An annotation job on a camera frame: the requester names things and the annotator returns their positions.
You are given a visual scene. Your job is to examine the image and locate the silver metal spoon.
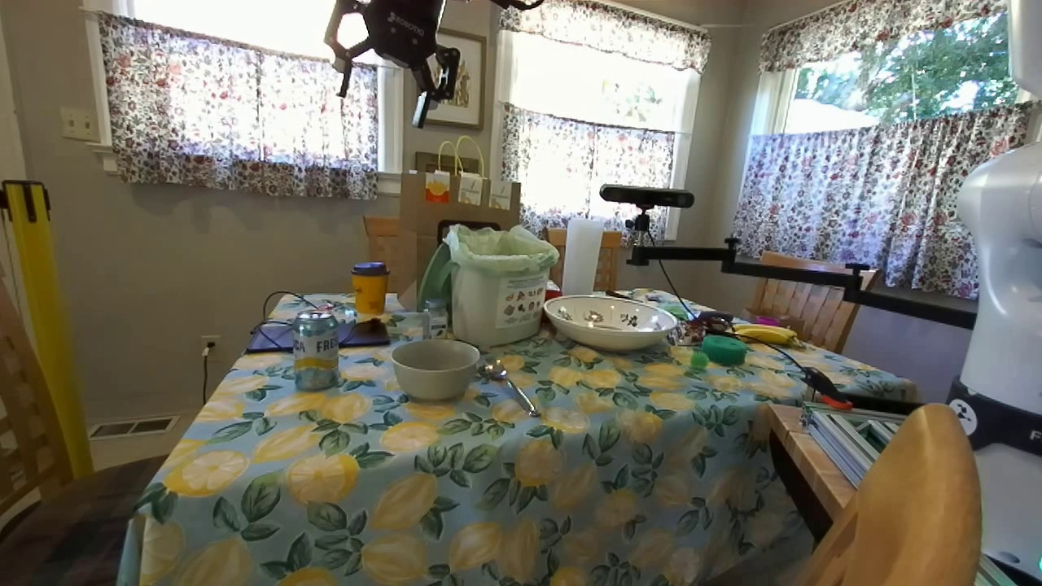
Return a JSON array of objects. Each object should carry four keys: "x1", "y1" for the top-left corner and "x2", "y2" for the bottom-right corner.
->
[{"x1": 478, "y1": 356, "x2": 545, "y2": 417}]

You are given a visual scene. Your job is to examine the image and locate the framed wall picture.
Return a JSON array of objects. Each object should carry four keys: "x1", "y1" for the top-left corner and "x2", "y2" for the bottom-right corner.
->
[{"x1": 423, "y1": 26, "x2": 487, "y2": 132}]

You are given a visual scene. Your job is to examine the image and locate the yellow black stand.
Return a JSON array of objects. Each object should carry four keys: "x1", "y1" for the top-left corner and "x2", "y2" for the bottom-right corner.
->
[{"x1": 0, "y1": 177, "x2": 94, "y2": 481}]

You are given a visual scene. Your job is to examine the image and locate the clear drinking glass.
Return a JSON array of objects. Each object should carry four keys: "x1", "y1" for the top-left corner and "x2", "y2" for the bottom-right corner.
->
[{"x1": 388, "y1": 307, "x2": 429, "y2": 345}]

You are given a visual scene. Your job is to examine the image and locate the lemon print tablecloth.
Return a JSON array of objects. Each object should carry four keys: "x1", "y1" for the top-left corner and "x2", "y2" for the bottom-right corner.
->
[{"x1": 114, "y1": 290, "x2": 926, "y2": 586}]

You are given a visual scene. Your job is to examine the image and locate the blue yellow soda can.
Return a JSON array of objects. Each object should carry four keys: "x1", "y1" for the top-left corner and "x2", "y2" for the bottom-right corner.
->
[{"x1": 289, "y1": 301, "x2": 341, "y2": 395}]

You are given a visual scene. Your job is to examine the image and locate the large white serving dish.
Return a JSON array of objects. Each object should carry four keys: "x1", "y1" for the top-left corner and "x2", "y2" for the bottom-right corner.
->
[{"x1": 541, "y1": 290, "x2": 684, "y2": 356}]

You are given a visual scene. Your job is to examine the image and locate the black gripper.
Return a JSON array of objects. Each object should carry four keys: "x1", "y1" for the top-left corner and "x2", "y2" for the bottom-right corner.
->
[{"x1": 323, "y1": 0, "x2": 463, "y2": 129}]

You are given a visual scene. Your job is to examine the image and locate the wooden dining chair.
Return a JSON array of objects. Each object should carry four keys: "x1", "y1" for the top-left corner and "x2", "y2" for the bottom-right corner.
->
[
  {"x1": 745, "y1": 252, "x2": 881, "y2": 356},
  {"x1": 541, "y1": 226, "x2": 632, "y2": 297}
]

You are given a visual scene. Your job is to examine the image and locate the brown cardboard box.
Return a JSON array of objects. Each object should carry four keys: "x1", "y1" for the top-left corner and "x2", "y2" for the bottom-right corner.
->
[{"x1": 397, "y1": 171, "x2": 525, "y2": 297}]

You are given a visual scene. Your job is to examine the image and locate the white compost bin green liner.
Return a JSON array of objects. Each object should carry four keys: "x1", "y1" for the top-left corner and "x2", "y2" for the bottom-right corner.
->
[{"x1": 416, "y1": 220, "x2": 563, "y2": 351}]

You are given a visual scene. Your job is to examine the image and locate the dark tablet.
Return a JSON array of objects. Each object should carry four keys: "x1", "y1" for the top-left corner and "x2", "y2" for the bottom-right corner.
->
[{"x1": 245, "y1": 317, "x2": 395, "y2": 356}]

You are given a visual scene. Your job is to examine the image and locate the white floor vent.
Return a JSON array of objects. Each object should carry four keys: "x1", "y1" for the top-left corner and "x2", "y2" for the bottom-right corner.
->
[{"x1": 87, "y1": 413, "x2": 179, "y2": 444}]

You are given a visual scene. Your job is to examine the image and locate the black stereo camera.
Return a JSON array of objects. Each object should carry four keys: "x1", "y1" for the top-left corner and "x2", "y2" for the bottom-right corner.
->
[{"x1": 597, "y1": 183, "x2": 696, "y2": 211}]

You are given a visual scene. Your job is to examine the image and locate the white paper towel roll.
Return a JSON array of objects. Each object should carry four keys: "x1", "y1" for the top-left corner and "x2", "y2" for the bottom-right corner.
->
[{"x1": 560, "y1": 211, "x2": 604, "y2": 297}]

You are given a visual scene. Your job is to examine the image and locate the floral window curtain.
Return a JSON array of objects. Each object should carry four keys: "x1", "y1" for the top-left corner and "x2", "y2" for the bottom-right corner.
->
[
  {"x1": 728, "y1": 0, "x2": 1035, "y2": 307},
  {"x1": 96, "y1": 12, "x2": 383, "y2": 206},
  {"x1": 499, "y1": 0, "x2": 714, "y2": 237}
]

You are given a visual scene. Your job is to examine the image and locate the yellow jar blue lid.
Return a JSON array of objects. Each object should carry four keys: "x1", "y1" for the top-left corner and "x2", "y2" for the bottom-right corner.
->
[{"x1": 349, "y1": 256, "x2": 392, "y2": 321}]

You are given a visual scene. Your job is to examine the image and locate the dark brown wooden chair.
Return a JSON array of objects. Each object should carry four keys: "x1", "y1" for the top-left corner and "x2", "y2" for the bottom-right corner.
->
[{"x1": 0, "y1": 282, "x2": 165, "y2": 586}]

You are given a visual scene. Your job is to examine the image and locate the light wooden lattice chair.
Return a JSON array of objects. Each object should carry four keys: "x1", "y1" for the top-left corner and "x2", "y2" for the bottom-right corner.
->
[{"x1": 793, "y1": 401, "x2": 988, "y2": 586}]

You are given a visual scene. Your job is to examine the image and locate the white light switch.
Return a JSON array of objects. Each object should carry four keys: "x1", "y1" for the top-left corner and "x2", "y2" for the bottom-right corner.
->
[{"x1": 58, "y1": 105, "x2": 100, "y2": 142}]

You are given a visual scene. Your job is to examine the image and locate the white ceramic bowl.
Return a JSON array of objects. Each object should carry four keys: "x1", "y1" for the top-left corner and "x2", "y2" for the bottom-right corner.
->
[{"x1": 388, "y1": 339, "x2": 486, "y2": 402}]

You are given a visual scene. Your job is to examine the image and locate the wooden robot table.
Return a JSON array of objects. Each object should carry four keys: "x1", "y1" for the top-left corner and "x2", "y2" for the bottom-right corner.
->
[{"x1": 763, "y1": 401, "x2": 874, "y2": 546}]

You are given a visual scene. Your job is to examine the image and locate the green sponge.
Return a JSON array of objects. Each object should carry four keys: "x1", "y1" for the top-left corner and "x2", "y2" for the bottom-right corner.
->
[{"x1": 696, "y1": 331, "x2": 748, "y2": 369}]

